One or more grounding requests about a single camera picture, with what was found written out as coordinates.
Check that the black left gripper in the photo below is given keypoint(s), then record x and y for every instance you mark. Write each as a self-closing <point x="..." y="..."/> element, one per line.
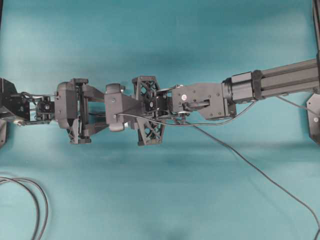
<point x="71" y="110"/>

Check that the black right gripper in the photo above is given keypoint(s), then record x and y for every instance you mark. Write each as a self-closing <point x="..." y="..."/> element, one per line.
<point x="154" y="110"/>

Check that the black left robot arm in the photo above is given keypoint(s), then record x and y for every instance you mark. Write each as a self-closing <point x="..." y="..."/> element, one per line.
<point x="19" y="108"/>

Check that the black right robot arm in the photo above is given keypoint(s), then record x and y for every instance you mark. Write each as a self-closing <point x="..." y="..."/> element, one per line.
<point x="217" y="101"/>

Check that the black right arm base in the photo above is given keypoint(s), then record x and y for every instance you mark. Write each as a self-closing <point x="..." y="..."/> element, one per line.
<point x="313" y="104"/>

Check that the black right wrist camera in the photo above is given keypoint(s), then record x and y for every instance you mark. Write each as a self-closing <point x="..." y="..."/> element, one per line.
<point x="117" y="103"/>

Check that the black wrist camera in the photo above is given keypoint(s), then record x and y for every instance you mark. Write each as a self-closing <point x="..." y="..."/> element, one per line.
<point x="45" y="109"/>
<point x="117" y="103"/>

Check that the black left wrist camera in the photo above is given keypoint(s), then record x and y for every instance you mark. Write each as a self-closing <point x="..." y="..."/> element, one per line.
<point x="45" y="109"/>

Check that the black frame post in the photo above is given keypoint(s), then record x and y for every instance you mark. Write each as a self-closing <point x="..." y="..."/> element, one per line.
<point x="316" y="22"/>

